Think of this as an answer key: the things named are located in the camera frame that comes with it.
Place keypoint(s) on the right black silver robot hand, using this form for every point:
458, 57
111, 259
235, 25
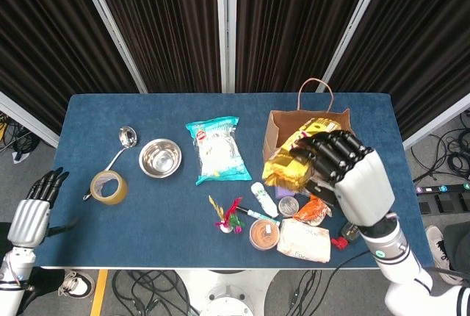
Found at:
363, 187

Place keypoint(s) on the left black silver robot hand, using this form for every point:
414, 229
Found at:
29, 222

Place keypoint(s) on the yellow biscuit packet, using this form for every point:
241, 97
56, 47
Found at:
282, 169

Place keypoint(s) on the brown cup with lid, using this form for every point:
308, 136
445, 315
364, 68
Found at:
262, 237

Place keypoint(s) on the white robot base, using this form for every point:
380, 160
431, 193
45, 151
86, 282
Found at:
227, 294

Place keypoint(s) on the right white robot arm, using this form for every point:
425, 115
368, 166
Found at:
389, 246

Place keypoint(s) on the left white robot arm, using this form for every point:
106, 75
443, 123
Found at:
12, 286

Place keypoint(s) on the black key fob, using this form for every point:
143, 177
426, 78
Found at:
349, 230

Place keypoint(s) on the orange snack packet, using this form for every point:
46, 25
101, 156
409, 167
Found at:
312, 213

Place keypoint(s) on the small red clip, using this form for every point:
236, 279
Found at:
339, 243

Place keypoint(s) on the white sneaker with laces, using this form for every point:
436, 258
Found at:
75, 283

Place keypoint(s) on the purple cube box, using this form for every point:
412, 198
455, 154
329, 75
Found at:
284, 193

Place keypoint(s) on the white paper pouch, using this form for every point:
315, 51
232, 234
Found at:
304, 240

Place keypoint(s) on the black floor pedal box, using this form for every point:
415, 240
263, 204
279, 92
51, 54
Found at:
446, 204

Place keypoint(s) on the brown packing tape roll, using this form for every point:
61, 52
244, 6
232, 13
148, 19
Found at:
119, 193

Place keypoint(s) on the yellow floor tape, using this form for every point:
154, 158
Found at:
99, 292

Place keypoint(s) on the small white plastic bottle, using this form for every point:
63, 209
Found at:
261, 196

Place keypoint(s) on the teal pen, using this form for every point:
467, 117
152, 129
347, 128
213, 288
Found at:
257, 215

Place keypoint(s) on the black trouser leg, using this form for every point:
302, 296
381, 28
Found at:
459, 246

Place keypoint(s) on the stainless steel ladle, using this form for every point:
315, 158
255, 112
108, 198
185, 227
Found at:
128, 136

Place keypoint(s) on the colourful feather shuttlecock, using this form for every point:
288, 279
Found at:
229, 218

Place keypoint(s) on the stainless steel bowl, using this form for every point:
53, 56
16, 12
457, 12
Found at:
160, 158

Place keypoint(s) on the teal white snack bag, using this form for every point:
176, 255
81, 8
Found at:
218, 150

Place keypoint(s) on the black pleated curtain panel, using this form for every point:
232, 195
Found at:
47, 44
165, 25
293, 25
422, 44

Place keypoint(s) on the white partition base rail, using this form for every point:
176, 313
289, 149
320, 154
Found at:
25, 119
437, 125

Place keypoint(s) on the white partition frame post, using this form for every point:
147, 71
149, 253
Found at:
352, 25
225, 25
110, 25

